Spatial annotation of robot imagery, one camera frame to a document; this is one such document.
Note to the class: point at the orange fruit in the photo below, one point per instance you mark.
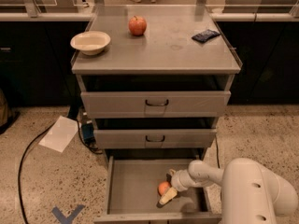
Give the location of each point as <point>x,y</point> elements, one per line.
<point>163,187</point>

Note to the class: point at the grey open bottom drawer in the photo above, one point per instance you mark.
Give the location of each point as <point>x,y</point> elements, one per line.
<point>132,195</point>

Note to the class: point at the blue power box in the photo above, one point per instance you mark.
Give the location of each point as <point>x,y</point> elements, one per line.
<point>87,131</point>

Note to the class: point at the white paper sheet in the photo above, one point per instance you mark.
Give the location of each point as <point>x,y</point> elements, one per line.
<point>60,134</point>

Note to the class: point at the grey drawer cabinet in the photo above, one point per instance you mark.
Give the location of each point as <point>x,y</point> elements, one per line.
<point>164,58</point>

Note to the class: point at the red apple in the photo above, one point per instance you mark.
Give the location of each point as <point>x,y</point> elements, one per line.
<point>137,25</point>

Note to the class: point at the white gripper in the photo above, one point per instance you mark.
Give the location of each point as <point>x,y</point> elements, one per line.
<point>178,181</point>

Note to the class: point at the white bowl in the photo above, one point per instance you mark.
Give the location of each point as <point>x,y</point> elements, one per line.
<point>91,42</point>

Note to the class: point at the grey middle drawer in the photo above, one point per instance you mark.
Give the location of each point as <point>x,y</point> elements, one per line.
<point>167,138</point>

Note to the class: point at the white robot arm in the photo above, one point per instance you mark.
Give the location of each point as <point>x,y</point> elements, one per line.
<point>250,193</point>

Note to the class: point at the grey top drawer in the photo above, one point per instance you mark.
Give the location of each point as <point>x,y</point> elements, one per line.
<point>155,104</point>

